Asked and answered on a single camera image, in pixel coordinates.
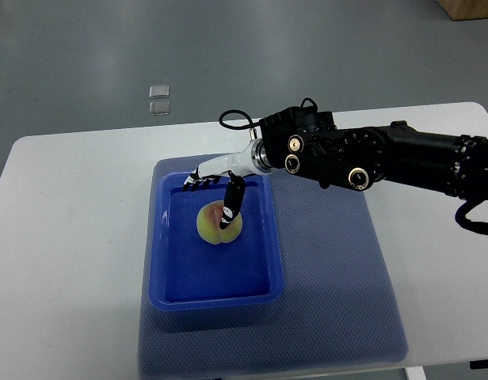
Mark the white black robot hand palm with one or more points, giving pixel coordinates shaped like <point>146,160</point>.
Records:
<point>240,164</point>

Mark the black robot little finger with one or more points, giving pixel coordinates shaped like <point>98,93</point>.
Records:
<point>187,184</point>

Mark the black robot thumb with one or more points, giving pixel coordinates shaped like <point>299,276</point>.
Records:
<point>232,201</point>

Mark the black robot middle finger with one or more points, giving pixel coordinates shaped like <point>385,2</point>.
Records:
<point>206,183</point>

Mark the green red peach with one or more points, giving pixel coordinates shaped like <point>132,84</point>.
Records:
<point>207,224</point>

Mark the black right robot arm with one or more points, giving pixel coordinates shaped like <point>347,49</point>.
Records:
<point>306,143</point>

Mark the upper metal floor plate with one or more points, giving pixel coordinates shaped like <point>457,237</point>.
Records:
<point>159,91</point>

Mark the blue plastic tray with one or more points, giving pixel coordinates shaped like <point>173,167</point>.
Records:
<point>188,273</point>

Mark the blue grey textured mat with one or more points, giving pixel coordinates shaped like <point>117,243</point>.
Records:
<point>337,307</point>

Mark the white table leg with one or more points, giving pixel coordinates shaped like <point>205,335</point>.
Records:
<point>415,373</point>

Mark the wooden box corner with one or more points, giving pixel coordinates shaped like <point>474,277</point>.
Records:
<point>465,10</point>

